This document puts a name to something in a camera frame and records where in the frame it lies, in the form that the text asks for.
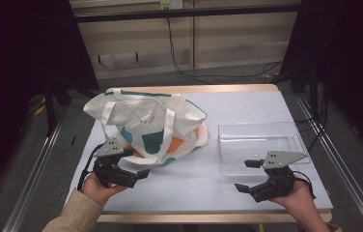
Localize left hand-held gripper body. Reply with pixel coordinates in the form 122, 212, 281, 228
92, 137, 139, 189

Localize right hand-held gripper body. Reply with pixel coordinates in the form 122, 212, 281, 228
248, 151, 309, 203

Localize white tote bag colour patches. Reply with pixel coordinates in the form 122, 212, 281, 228
82, 87, 210, 168

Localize person's left hand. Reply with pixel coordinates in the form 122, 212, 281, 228
81, 172, 129, 207

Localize person's right hand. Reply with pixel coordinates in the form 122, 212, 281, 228
268, 180, 317, 224

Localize clear plastic tray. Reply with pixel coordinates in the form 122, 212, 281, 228
217, 121, 311, 178

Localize black metal stand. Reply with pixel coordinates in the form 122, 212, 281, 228
42, 76, 72, 137
308, 62, 321, 122

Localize dark curtain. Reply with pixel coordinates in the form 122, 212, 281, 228
0, 0, 100, 204
279, 0, 363, 162

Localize black horizontal bar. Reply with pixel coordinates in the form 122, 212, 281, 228
72, 3, 301, 24

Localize left hand-held gripper black cable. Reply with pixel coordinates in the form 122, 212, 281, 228
76, 143, 104, 191

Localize hand-held gripper black cable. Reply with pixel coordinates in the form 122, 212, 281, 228
292, 170, 318, 199
76, 143, 104, 191

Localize right hand-held gripper black cable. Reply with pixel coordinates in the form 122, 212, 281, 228
292, 170, 318, 199

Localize metal floor rail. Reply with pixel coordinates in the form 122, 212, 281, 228
294, 93, 363, 232
1, 105, 70, 232

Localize thin black floor cables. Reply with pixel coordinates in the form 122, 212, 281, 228
296, 85, 330, 153

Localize black power cable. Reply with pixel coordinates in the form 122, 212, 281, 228
165, 16, 285, 85

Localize white wall outlet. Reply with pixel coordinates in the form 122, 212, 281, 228
159, 0, 183, 10

